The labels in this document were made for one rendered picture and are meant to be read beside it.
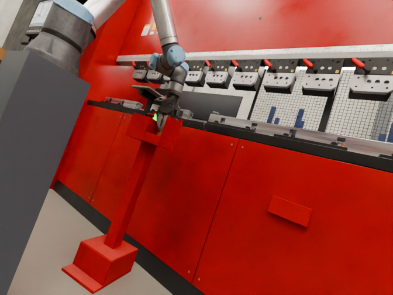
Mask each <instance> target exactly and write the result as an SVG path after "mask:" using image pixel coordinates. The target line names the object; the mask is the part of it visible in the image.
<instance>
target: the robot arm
mask: <svg viewBox="0 0 393 295"><path fill-rule="evenodd" d="M125 1H126V0H88V1H87V2H86V3H85V4H83V5H82V4H81V3H79V2H78V1H76V0H53V3H52V5H51V8H50V10H49V12H48V15H47V17H46V20H45V21H44V24H43V26H42V29H41V31H40V33H39V35H38V36H37V37H36V38H35V39H34V40H32V41H31V42H30V43H29V44H28V45H27V46H26V47H25V48H24V50H23V51H32V52H34V53H36V54H37V55H39V56H41V57H42V58H44V59H46V60H48V61H50V62H52V63H54V64H55V65H57V66H59V67H61V68H63V69H65V70H66V71H68V72H70V73H71V74H73V75H75V76H77V77H78V75H79V58H80V55H82V54H84V53H85V51H86V49H87V47H88V46H89V45H90V44H91V43H92V41H93V40H94V39H95V38H96V31H97V30H98V29H99V28H100V27H101V26H102V25H103V24H104V23H105V22H106V21H107V20H108V19H109V18H110V17H111V16H112V15H113V14H114V13H115V11H116V10H117V9H118V8H119V7H120V6H121V5H122V4H123V3H124V2H125ZM150 4H151V8H152V11H153V16H154V20H155V23H156V28H157V32H158V36H159V39H160V44H161V49H162V52H163V54H162V55H160V54H157V53H153V54H152V56H151V58H150V61H149V67H150V68H151V69H153V70H154V71H157V72H159V73H161V74H163V75H165V76H167V77H169V78H170V82H169V85H168V88H167V94H168V95H165V96H163V97H160V98H156V99H154V104H156V105H159V106H160V107H158V110H157V113H156V119H157V127H158V131H159V132H162V131H163V128H164V125H165V122H166V120H167V117H168V116H170V117H171V118H173V117H176V118H178V115H177V111H180V108H179V107H178V104H179V102H180V99H181V97H180V95H181V93H182V90H183V87H184V83H185V80H186V77H187V75H188V70H189V66H188V64H187V63H185V62H184V61H185V51H184V50H183V48H182V47H181V46H179V44H178V39H177V34H176V31H175V26H174V21H173V16H172V13H171V8H170V3H169V0H150ZM178 114H179V112H178ZM164 115H166V116H164Z"/></svg>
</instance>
